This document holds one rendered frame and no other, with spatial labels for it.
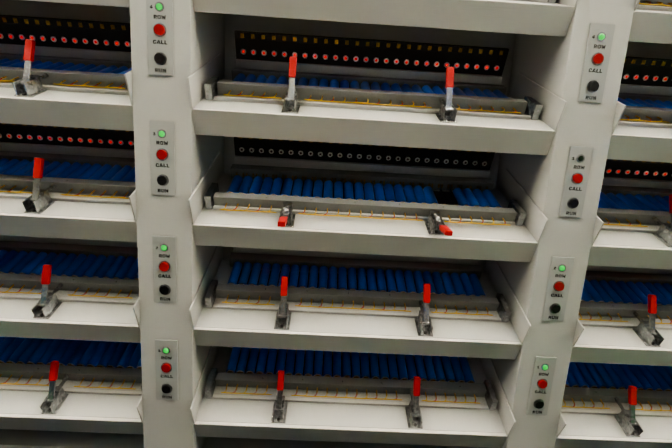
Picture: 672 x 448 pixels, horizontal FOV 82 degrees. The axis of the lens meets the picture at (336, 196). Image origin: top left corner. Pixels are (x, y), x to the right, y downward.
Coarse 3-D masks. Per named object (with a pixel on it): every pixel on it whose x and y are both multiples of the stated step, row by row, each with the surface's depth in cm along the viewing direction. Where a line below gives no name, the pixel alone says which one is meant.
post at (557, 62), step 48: (624, 0) 61; (528, 48) 75; (576, 48) 62; (624, 48) 62; (576, 96) 63; (576, 144) 65; (528, 192) 72; (576, 240) 68; (528, 288) 70; (576, 288) 69; (528, 336) 71; (528, 384) 72; (528, 432) 74
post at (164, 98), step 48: (144, 0) 59; (192, 0) 60; (144, 48) 61; (192, 48) 62; (144, 96) 62; (144, 144) 63; (192, 144) 64; (144, 192) 65; (192, 192) 65; (144, 240) 66; (192, 240) 67; (144, 288) 68; (192, 288) 68; (144, 336) 69; (192, 336) 70; (144, 384) 71; (192, 384) 71; (144, 432) 73; (192, 432) 73
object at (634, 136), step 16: (624, 64) 77; (640, 64) 77; (656, 64) 77; (624, 80) 79; (640, 80) 79; (656, 80) 79; (624, 96) 78; (640, 96) 78; (656, 96) 79; (624, 112) 70; (640, 112) 70; (656, 112) 70; (624, 128) 67; (640, 128) 68; (656, 128) 69; (624, 144) 65; (640, 144) 65; (656, 144) 65; (640, 160) 67; (656, 160) 67
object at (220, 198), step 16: (224, 192) 71; (224, 208) 69; (304, 208) 70; (320, 208) 71; (336, 208) 71; (352, 208) 71; (368, 208) 71; (384, 208) 71; (400, 208) 71; (416, 208) 71; (432, 208) 71; (448, 208) 71; (464, 208) 71; (480, 208) 72; (496, 208) 72; (512, 208) 72; (496, 224) 70
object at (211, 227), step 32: (256, 160) 81; (288, 160) 81; (320, 160) 81; (512, 192) 77; (192, 224) 66; (224, 224) 67; (256, 224) 67; (320, 224) 68; (352, 224) 69; (384, 224) 69; (416, 224) 70; (448, 224) 71; (480, 224) 71; (544, 224) 66; (416, 256) 69; (448, 256) 69; (480, 256) 69; (512, 256) 69
